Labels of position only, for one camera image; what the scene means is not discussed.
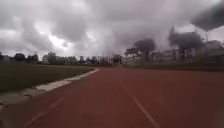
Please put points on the dark tree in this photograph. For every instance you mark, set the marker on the dark tree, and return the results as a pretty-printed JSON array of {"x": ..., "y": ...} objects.
[
  {"x": 185, "y": 40},
  {"x": 143, "y": 46}
]

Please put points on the red running track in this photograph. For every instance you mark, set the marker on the red running track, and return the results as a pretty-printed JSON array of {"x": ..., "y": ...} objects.
[{"x": 140, "y": 100}]

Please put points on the grey concrete slab kerb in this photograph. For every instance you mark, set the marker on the grey concrete slab kerb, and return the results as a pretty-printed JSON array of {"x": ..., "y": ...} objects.
[{"x": 50, "y": 86}]

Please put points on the pale building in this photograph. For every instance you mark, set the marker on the pale building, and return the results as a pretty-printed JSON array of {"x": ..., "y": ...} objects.
[{"x": 186, "y": 55}]

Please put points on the grass field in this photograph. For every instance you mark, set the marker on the grass field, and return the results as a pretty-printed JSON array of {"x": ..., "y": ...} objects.
[{"x": 30, "y": 76}]

